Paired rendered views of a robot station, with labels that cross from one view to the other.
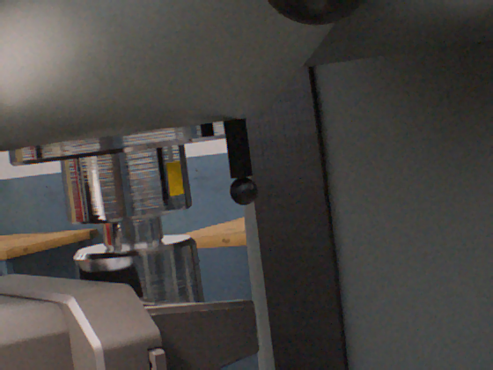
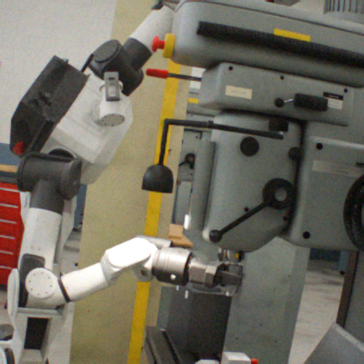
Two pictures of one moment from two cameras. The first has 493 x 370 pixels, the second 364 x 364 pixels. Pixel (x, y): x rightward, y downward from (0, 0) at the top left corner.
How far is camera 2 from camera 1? 1.41 m
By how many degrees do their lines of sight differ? 52
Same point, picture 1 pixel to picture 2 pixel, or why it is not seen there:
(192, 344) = (228, 279)
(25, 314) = (202, 265)
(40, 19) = (205, 230)
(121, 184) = (228, 253)
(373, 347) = (349, 317)
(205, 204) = not seen: outside the picture
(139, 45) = not seen: hidden behind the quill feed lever
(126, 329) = (210, 271)
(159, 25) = not seen: hidden behind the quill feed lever
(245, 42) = (233, 240)
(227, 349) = (234, 282)
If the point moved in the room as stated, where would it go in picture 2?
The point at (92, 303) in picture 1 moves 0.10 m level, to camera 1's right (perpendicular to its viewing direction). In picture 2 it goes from (210, 266) to (238, 276)
